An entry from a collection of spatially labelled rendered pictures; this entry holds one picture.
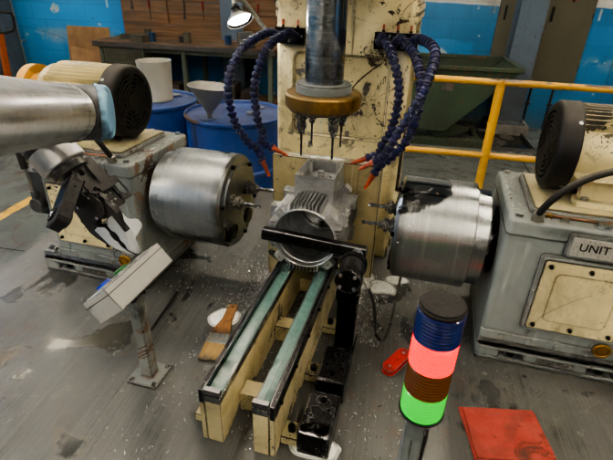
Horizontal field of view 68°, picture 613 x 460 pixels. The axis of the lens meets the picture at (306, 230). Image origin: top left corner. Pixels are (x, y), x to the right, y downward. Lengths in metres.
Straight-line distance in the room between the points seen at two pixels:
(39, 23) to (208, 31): 2.58
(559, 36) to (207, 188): 5.55
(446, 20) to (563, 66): 1.46
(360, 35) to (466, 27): 4.93
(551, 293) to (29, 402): 1.08
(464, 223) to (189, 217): 0.65
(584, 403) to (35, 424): 1.10
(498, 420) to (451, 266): 0.32
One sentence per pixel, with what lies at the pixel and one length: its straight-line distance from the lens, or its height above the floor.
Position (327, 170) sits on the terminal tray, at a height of 1.12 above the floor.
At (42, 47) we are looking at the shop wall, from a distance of 7.96.
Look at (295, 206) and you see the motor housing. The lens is 1.08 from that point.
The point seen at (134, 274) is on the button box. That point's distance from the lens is 0.91.
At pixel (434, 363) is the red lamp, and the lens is 0.62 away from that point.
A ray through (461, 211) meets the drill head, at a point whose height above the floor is 1.14.
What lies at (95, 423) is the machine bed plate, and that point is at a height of 0.80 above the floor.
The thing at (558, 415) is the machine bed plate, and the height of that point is 0.80.
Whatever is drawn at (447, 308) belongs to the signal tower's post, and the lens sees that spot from 0.59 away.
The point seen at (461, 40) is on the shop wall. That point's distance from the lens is 6.17.
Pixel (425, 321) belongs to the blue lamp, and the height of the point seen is 1.20.
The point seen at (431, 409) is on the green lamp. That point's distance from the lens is 0.68.
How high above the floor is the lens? 1.56
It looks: 29 degrees down
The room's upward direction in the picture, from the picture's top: 2 degrees clockwise
